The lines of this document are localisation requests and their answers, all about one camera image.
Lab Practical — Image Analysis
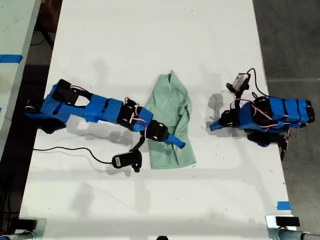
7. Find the grey and black camera box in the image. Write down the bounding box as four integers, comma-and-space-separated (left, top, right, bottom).
225, 72, 251, 93

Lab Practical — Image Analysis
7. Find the long blue tape strip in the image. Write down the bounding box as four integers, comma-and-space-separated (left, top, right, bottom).
0, 53, 24, 64

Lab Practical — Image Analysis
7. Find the small blue tape piece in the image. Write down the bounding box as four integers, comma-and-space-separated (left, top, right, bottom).
276, 200, 291, 211

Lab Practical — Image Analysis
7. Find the black camera cable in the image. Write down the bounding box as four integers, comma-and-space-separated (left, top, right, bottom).
32, 146, 114, 165
246, 67, 268, 99

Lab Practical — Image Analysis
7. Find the metal bracket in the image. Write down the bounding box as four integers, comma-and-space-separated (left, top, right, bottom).
31, 217, 48, 237
265, 215, 298, 240

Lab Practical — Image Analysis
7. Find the black camera stalk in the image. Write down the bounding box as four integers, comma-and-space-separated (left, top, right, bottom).
229, 89, 245, 111
129, 131, 147, 153

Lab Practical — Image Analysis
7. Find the small black box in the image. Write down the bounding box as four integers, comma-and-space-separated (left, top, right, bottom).
275, 216, 301, 227
14, 218, 38, 230

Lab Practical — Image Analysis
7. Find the pale green T-shirt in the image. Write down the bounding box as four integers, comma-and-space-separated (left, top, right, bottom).
144, 70, 198, 170

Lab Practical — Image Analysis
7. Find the grey metal tube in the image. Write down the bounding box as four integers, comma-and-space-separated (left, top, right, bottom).
268, 226, 320, 240
0, 230, 35, 240

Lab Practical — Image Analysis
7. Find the white side table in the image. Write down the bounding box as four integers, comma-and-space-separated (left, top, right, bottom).
0, 0, 42, 156

